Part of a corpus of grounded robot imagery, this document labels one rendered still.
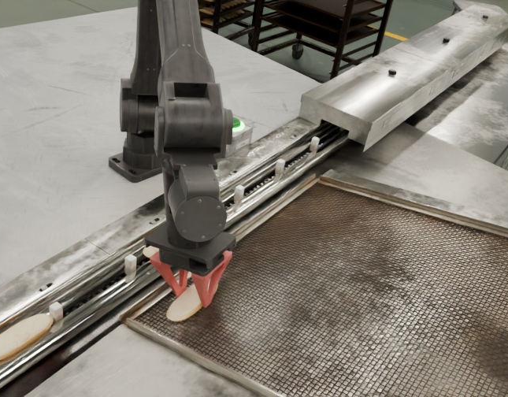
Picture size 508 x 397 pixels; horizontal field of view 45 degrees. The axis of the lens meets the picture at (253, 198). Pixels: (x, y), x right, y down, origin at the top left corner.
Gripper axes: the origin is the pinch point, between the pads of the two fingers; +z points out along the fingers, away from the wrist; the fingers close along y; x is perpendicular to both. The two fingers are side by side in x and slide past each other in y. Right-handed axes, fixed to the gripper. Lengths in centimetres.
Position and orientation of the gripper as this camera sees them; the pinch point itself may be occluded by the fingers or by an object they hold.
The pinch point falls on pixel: (194, 294)
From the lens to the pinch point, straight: 83.7
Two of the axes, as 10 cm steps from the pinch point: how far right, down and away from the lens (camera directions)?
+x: 5.0, -4.1, 7.6
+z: 0.0, 8.8, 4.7
